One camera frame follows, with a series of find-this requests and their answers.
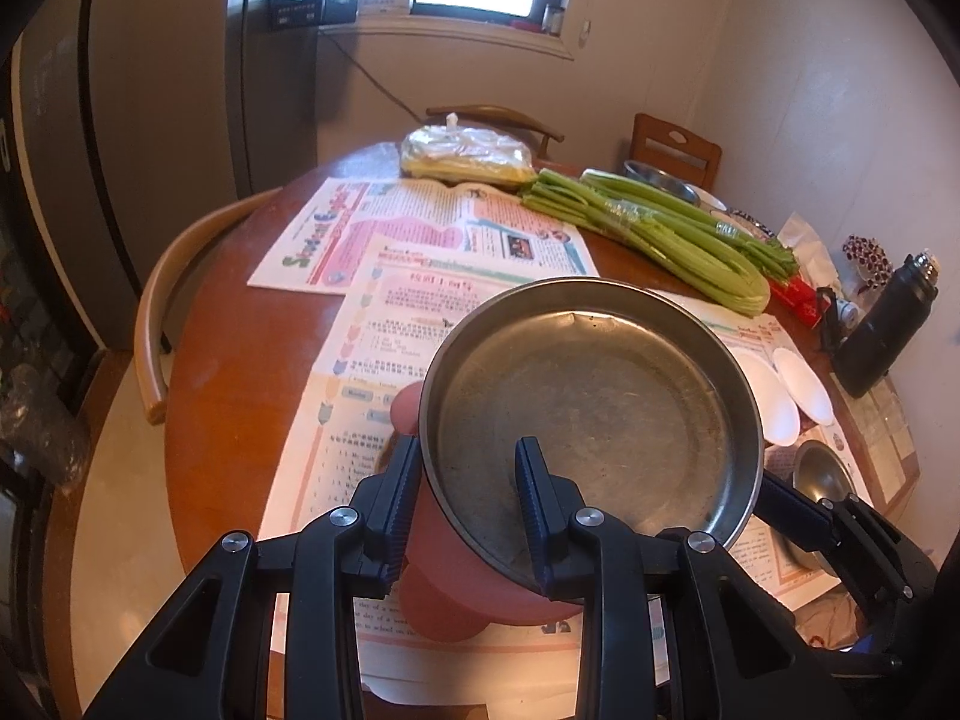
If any steel bowl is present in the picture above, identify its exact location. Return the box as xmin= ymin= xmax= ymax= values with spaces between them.
xmin=780 ymin=439 xmax=856 ymax=575

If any orange crab-shaped plate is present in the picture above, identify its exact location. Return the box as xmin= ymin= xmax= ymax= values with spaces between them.
xmin=388 ymin=382 xmax=593 ymax=644

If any black thermos bottle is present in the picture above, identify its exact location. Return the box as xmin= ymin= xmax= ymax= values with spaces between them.
xmin=832 ymin=251 xmax=940 ymax=398

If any red tissue packet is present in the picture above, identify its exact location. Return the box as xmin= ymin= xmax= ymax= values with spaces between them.
xmin=769 ymin=211 xmax=837 ymax=327

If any large colourful newspaper sheet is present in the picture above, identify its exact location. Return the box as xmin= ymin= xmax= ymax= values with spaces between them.
xmin=259 ymin=236 xmax=845 ymax=698

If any light curved-back chair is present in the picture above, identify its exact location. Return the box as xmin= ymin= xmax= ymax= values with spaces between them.
xmin=135 ymin=191 xmax=290 ymax=425

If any dark cabinet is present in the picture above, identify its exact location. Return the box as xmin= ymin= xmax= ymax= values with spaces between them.
xmin=0 ymin=112 xmax=98 ymax=691

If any dark curved-back chair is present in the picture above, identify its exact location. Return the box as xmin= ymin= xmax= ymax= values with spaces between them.
xmin=426 ymin=105 xmax=565 ymax=162

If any red white patterned cloth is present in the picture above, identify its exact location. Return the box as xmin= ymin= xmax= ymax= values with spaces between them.
xmin=844 ymin=234 xmax=890 ymax=293

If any black cable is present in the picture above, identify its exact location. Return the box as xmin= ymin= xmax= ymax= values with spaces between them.
xmin=322 ymin=30 xmax=421 ymax=121

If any small red paper bowl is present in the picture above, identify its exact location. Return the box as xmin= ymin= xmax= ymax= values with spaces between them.
xmin=772 ymin=347 xmax=835 ymax=427

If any square-backed wooden chair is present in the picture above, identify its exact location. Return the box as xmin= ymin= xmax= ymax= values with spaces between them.
xmin=628 ymin=112 xmax=723 ymax=192

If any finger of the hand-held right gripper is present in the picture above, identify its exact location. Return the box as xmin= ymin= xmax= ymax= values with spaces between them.
xmin=752 ymin=469 xmax=901 ymax=580

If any shallow steel basin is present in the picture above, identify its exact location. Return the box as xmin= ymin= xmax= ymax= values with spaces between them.
xmin=622 ymin=159 xmax=702 ymax=203

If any pink header newspaper sheet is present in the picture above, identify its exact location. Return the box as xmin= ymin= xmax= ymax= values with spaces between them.
xmin=247 ymin=178 xmax=601 ymax=293

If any black strap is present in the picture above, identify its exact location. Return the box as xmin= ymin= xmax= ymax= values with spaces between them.
xmin=816 ymin=286 xmax=845 ymax=355

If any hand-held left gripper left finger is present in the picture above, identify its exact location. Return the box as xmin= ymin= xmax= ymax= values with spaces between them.
xmin=82 ymin=435 xmax=425 ymax=720

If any large red paper bowl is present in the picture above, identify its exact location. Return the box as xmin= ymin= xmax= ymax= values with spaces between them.
xmin=727 ymin=345 xmax=802 ymax=445

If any patterned bowl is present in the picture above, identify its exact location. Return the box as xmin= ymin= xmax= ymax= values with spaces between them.
xmin=731 ymin=208 xmax=773 ymax=241

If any green celery bunch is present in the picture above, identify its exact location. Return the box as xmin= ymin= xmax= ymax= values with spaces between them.
xmin=581 ymin=169 xmax=800 ymax=278
xmin=521 ymin=169 xmax=772 ymax=316

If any steel plate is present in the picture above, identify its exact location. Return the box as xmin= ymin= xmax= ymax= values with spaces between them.
xmin=418 ymin=277 xmax=764 ymax=592

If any plastic bag of yellow noodles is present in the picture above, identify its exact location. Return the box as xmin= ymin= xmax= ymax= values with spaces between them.
xmin=400 ymin=112 xmax=537 ymax=187

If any grey refrigerator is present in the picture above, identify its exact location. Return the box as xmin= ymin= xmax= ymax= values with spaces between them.
xmin=0 ymin=0 xmax=320 ymax=350

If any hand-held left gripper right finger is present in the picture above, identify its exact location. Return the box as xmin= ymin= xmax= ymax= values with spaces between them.
xmin=514 ymin=436 xmax=833 ymax=720

